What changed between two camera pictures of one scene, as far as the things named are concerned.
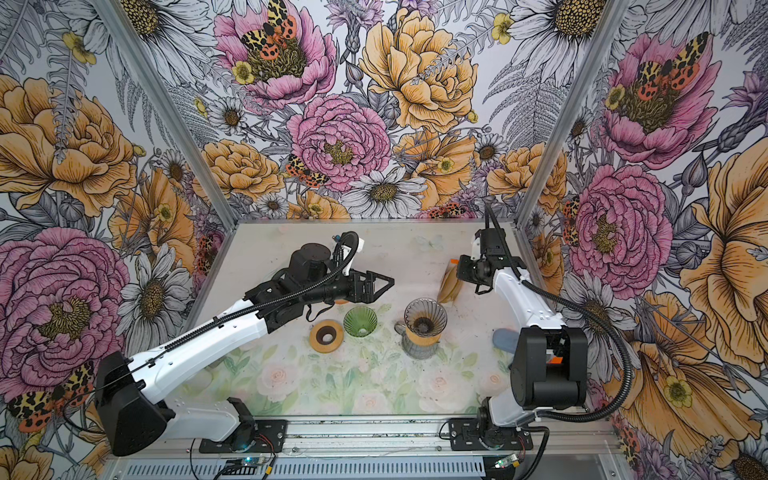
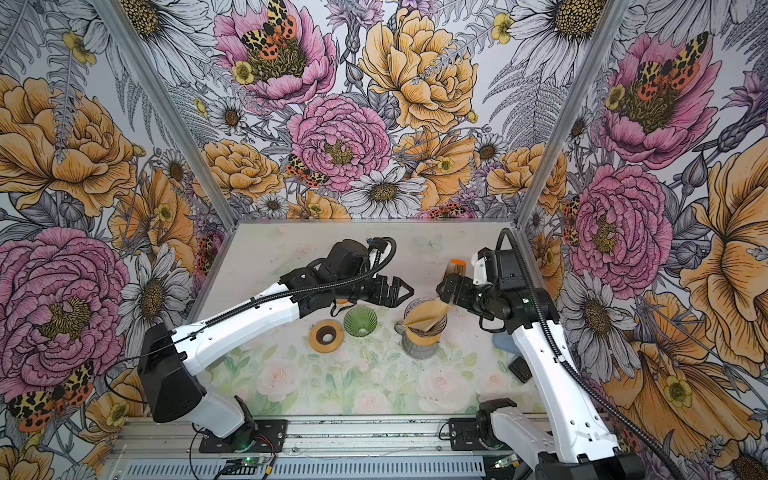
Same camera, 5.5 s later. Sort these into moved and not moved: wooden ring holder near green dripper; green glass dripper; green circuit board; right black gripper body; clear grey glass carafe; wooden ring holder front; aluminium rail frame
Moved: right black gripper body
Not moved: aluminium rail frame; wooden ring holder front; green circuit board; clear grey glass carafe; green glass dripper; wooden ring holder near green dripper
